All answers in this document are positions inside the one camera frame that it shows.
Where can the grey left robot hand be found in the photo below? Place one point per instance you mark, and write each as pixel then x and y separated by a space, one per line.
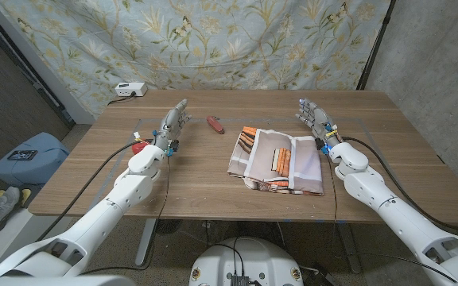
pixel 171 125

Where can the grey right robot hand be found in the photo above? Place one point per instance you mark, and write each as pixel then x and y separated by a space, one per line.
pixel 318 119

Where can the beige orange patterned cloth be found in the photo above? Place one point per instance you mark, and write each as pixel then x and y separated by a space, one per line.
pixel 268 159

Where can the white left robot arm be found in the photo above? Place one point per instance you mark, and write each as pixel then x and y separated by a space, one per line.
pixel 105 214

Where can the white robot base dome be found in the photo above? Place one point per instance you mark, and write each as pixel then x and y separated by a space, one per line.
pixel 249 258

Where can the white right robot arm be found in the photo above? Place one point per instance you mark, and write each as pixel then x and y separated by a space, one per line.
pixel 396 216

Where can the red ball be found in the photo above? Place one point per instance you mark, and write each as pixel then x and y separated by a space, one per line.
pixel 137 148

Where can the red swiss knife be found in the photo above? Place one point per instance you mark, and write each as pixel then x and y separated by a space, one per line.
pixel 215 124

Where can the floral printed backdrop cloth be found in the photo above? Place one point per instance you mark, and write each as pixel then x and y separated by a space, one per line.
pixel 213 39

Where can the black flat device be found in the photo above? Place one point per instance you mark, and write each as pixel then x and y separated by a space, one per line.
pixel 22 155

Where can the white power strip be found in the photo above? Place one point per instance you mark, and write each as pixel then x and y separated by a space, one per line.
pixel 130 89

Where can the black backdrop stand pole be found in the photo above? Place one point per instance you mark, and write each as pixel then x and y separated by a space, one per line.
pixel 374 47

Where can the grey table leg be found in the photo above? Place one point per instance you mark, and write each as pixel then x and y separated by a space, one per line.
pixel 350 250
pixel 146 242

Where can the white robot torso panel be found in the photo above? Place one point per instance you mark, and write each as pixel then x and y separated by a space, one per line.
pixel 54 280

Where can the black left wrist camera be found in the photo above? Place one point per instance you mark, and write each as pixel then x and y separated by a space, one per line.
pixel 174 146

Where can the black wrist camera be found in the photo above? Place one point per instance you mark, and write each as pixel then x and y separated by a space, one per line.
pixel 174 146
pixel 319 144

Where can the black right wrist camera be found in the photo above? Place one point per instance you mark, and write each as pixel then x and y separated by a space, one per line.
pixel 319 144

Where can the dark slanted wall rail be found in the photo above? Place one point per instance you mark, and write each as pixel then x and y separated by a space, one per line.
pixel 34 81

